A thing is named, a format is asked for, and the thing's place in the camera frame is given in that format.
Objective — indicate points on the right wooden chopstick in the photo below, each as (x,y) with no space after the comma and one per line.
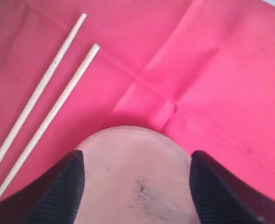
(53,112)

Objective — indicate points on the wooden chopstick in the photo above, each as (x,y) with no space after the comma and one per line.
(40,87)
(53,112)

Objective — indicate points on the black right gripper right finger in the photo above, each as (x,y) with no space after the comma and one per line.
(222,198)

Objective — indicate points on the red scalloped table mat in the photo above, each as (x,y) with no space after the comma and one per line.
(201,72)

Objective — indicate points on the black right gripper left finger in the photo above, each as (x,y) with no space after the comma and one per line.
(53,198)

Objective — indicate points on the left wooden chopstick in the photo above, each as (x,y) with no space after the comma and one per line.
(40,87)

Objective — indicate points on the brown round plate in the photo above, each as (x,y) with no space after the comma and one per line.
(134,175)

